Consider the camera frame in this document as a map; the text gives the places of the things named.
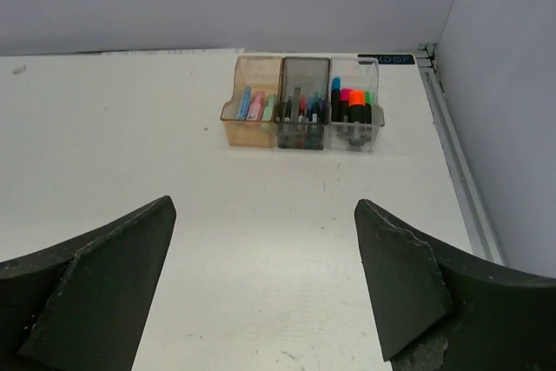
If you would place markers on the red pen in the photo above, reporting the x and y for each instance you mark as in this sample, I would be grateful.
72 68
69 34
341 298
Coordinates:
301 110

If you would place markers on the dark blue pen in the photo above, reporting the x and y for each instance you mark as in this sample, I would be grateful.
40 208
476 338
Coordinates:
287 111

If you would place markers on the green cap highlighter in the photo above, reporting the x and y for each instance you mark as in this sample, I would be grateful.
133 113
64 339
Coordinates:
369 105

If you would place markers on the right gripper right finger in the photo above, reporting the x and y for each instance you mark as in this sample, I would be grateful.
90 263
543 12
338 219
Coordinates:
436 307

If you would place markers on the orange cap highlighter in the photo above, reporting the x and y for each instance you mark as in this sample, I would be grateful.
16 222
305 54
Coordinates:
357 106

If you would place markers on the pink cap highlighter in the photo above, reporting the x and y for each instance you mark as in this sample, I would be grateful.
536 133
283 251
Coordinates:
344 105

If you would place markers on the pink correction tape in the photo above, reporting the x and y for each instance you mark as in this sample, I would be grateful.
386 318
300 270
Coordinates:
256 107

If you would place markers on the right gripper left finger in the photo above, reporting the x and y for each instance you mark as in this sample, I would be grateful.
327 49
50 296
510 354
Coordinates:
82 304

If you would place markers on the purple pen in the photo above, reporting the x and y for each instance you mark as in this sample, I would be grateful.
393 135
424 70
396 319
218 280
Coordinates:
322 110

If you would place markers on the right blue table label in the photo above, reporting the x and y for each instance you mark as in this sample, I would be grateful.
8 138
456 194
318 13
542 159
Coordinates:
390 59

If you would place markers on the grey transparent container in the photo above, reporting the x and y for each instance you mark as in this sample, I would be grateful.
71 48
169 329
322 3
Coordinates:
302 76

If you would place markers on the blue cap highlighter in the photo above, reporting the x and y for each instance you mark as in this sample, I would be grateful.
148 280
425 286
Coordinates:
335 97

